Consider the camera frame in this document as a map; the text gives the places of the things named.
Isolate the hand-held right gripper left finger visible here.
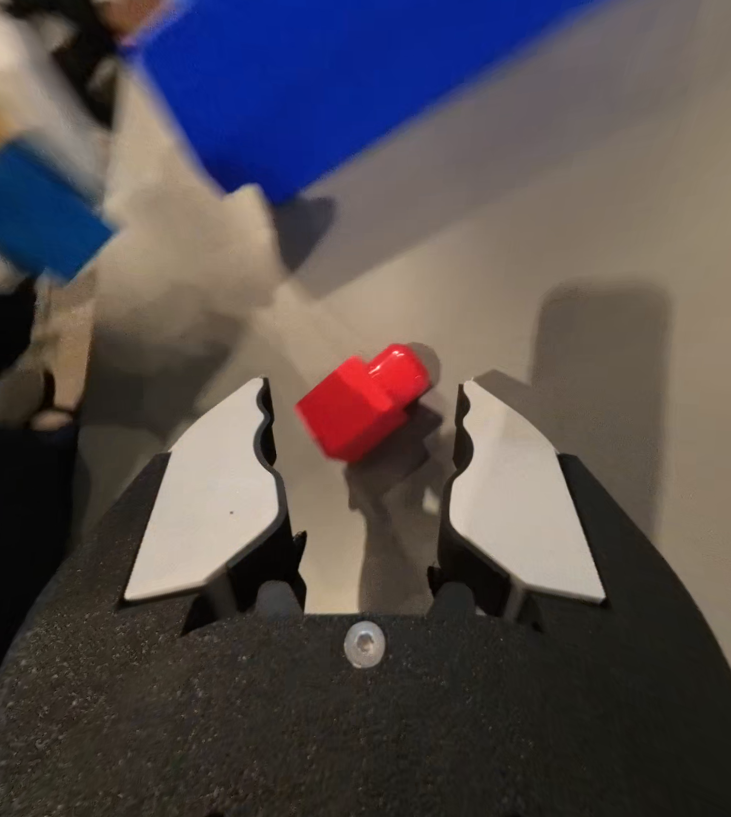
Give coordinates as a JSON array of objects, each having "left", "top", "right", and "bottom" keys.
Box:
[{"left": 123, "top": 377, "right": 308, "bottom": 623}]

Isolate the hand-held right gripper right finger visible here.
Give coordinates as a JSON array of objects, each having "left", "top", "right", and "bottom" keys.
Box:
[{"left": 428, "top": 380, "right": 608, "bottom": 623}]

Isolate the small red mega block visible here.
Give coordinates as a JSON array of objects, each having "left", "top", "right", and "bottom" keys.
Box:
[{"left": 295, "top": 343, "right": 435, "bottom": 463}]

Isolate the blue mega block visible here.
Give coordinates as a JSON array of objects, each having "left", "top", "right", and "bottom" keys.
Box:
[{"left": 0, "top": 142, "right": 115, "bottom": 282}]

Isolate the large blue bin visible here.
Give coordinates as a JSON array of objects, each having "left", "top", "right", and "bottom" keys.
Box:
[{"left": 120, "top": 0, "right": 596, "bottom": 206}]

